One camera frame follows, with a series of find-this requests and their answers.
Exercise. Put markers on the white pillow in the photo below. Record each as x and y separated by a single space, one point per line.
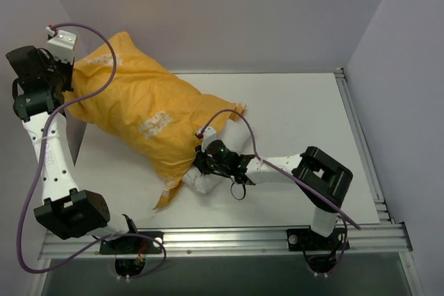
234 135

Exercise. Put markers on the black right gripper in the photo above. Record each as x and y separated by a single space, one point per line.
200 161

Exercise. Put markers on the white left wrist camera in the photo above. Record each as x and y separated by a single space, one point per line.
62 46

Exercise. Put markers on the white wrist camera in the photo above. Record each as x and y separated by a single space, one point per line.
207 135
62 46

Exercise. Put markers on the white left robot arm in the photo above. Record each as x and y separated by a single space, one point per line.
67 211

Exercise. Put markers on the yellow pillowcase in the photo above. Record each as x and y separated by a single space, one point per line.
131 96

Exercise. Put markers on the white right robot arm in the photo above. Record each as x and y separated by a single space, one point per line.
321 178

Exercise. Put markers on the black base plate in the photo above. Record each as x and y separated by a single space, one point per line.
145 243
304 239

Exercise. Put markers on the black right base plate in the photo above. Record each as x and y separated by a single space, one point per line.
304 239

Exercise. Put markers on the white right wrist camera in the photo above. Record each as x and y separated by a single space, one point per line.
207 135

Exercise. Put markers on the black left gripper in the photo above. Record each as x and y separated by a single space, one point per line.
64 76

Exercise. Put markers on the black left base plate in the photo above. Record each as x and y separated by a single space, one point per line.
145 243

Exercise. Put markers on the aluminium right side rail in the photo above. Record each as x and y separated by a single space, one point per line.
363 149

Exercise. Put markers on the aluminium front rail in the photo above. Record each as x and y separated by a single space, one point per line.
377 238

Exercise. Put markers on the aluminium rail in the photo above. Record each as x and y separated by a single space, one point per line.
277 71
363 149
377 238

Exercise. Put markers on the aluminium back rail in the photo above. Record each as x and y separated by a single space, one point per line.
277 71

